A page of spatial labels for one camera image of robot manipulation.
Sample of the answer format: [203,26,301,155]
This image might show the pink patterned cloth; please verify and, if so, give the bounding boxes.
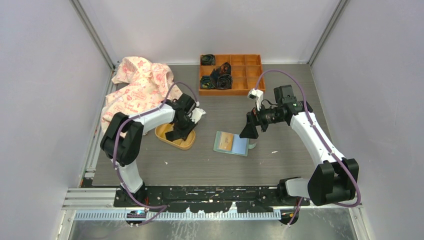
[100,56,174,134]

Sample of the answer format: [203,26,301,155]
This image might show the dark rolled sock bottom-middle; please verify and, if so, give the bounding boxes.
[215,74,233,90]

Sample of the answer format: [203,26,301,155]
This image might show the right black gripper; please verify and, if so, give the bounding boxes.
[239,100,285,139]

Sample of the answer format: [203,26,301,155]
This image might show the dark rolled sock top-left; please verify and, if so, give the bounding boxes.
[200,54,216,66]

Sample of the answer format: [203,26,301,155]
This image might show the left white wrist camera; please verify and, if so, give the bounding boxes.
[190,107,206,124]

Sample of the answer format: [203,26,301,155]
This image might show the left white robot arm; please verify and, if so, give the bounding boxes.
[100,93,206,207]

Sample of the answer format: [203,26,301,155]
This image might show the orange compartment organizer box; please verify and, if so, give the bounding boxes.
[198,54,266,96]

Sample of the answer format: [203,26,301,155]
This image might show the dark rolled sock middle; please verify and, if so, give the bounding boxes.
[209,62,232,80]

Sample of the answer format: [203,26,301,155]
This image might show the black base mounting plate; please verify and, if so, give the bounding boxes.
[114,184,311,215]

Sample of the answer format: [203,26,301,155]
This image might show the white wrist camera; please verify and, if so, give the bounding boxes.
[190,107,206,124]
[247,88,264,111]

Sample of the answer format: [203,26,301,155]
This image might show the dark rolled sock bottom-left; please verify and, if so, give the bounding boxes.
[199,75,215,90]

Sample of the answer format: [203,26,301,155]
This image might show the yellow oval tray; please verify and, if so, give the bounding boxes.
[154,123,196,150]

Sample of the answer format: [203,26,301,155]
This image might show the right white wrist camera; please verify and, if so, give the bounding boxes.
[247,88,264,111]

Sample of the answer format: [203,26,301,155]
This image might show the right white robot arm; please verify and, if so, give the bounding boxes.
[239,85,359,206]

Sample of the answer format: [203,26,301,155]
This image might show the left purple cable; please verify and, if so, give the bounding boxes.
[111,81,200,227]

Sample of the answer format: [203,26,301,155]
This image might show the light green card holder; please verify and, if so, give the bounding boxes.
[213,131,257,157]

